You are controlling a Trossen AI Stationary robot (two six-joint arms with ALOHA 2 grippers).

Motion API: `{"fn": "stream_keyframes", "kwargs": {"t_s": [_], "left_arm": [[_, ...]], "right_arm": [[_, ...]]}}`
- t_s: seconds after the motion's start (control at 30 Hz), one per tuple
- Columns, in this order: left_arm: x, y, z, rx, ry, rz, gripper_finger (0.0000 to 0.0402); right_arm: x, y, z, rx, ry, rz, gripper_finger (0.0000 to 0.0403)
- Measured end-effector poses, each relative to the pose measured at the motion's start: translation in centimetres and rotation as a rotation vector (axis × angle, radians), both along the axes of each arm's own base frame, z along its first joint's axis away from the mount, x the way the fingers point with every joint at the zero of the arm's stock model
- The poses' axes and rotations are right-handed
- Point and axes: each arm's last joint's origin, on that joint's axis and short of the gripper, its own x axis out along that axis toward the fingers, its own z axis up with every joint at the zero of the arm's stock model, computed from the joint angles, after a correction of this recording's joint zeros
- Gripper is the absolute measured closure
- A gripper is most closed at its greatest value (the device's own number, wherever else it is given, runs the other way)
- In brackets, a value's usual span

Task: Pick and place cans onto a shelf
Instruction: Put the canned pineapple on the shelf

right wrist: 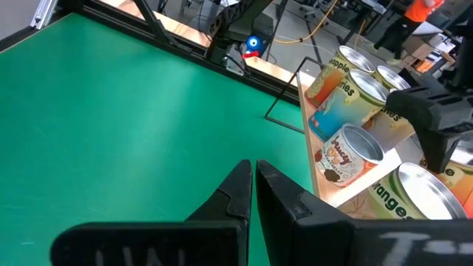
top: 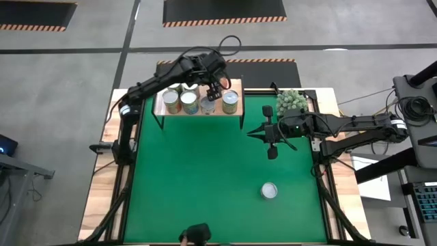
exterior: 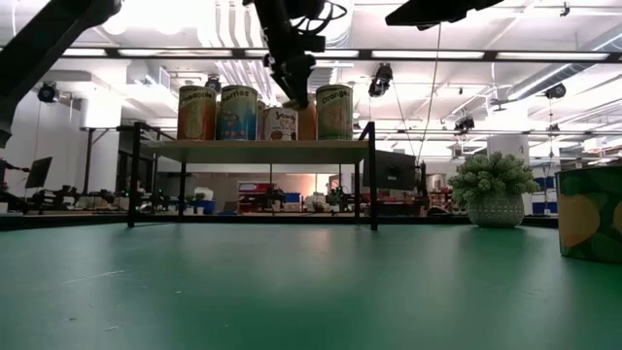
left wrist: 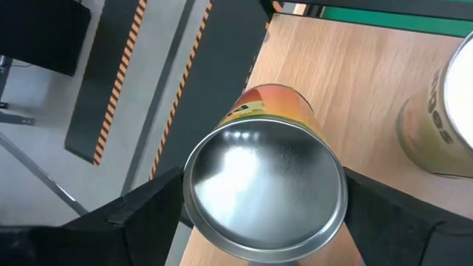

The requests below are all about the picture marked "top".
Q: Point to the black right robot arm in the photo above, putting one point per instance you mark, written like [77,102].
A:
[358,123]

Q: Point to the grey side desk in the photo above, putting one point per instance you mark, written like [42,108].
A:
[17,191]

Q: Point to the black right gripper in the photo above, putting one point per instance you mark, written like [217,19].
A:
[274,132]

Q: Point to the black computer mouse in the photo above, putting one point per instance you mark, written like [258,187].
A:
[404,231]

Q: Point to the small saucy meatballs tin can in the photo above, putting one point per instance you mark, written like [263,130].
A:
[207,106]

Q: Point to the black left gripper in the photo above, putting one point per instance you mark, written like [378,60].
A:
[215,70]

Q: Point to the small green potted plant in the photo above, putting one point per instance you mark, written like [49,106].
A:
[290,100]

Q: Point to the black hazard-striped floor mat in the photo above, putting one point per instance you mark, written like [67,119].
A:
[34,13]
[222,10]
[266,73]

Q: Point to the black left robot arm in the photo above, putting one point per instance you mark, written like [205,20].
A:
[153,82]

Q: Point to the green table mat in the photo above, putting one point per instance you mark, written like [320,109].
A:
[205,191]

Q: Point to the Cherries label tin can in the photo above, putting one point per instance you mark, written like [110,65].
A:
[175,87]
[188,99]

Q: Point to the black diagonal support bar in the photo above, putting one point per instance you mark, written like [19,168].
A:
[382,167]

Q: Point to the black aluminium table frame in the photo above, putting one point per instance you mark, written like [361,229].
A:
[310,95]

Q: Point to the wooden shelf with black legs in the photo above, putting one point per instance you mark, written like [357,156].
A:
[158,107]

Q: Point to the backlit computer keyboard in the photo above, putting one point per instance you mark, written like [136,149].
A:
[426,201]

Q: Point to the Oranges label tin can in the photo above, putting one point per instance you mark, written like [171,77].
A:
[230,99]

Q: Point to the green sliced peaches tin can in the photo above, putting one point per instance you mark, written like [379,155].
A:
[269,190]

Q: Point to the black pole stand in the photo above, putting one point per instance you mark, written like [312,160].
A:
[423,75]

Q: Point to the black device with blue light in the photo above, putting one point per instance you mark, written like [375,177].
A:
[7,145]

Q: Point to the white paper sheet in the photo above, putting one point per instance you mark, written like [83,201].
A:
[375,188]

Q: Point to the Peaches label tin can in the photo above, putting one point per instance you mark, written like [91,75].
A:
[193,87]

